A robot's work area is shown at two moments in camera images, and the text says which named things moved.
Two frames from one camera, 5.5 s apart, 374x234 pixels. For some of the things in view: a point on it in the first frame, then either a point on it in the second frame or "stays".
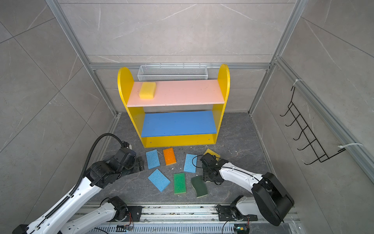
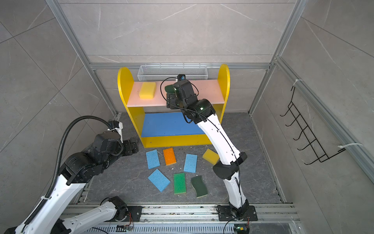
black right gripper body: x=208 y=177 to x=173 y=99
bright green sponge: x=179 y=183 stays
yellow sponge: x=216 y=156 stays
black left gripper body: x=136 y=165 to x=123 y=149
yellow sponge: x=148 y=90 stays
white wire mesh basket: x=169 y=72 stays
